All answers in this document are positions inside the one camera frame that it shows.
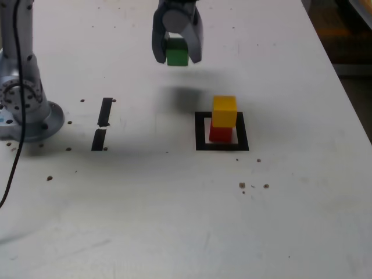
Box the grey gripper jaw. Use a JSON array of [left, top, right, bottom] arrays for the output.
[[151, 0, 169, 65], [162, 5, 204, 65]]

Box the green cube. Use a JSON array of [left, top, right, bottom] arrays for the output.
[[166, 37, 190, 67]]

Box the yellow cube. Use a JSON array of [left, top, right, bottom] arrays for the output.
[[212, 95, 238, 128]]

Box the red cube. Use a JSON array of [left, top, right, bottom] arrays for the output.
[[209, 121, 234, 144]]

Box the black tape square outline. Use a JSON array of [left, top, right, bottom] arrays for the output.
[[194, 111, 251, 152]]

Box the black tape strip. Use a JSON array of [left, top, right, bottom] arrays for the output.
[[91, 97, 113, 152]]

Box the dark brown background furniture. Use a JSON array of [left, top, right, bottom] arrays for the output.
[[302, 0, 372, 63]]

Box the grey background rail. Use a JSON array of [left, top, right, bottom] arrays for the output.
[[333, 62, 372, 77]]

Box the orange panel with grey frame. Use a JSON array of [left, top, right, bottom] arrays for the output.
[[347, 0, 372, 23]]

